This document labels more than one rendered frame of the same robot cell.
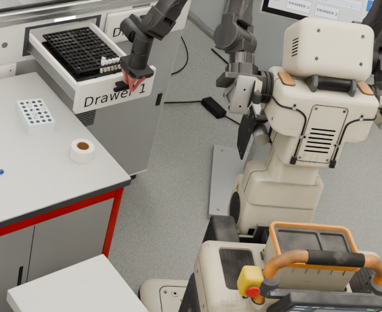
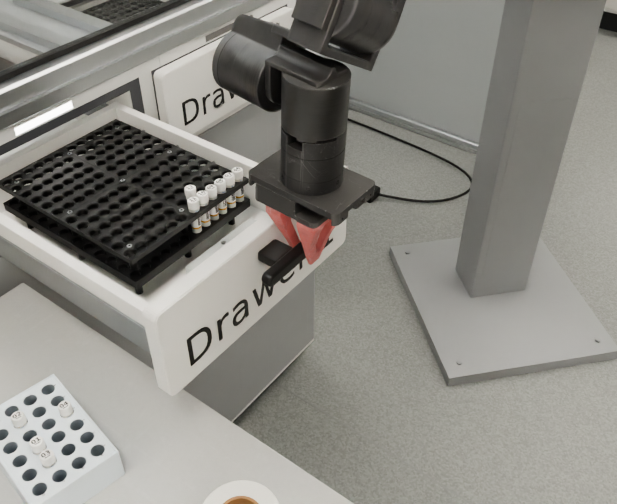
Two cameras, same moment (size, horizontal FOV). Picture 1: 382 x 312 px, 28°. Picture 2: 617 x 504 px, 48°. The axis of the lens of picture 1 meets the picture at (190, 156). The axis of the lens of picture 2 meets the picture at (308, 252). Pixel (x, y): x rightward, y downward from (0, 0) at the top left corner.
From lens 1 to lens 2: 1.77 m
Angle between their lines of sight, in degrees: 5
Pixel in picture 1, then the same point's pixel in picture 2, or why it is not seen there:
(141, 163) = (303, 334)
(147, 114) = not seen: hidden behind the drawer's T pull
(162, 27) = (375, 15)
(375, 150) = (605, 166)
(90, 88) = (190, 309)
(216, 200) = (447, 347)
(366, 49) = not seen: outside the picture
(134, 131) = not seen: hidden behind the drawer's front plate
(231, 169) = (439, 279)
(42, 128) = (83, 489)
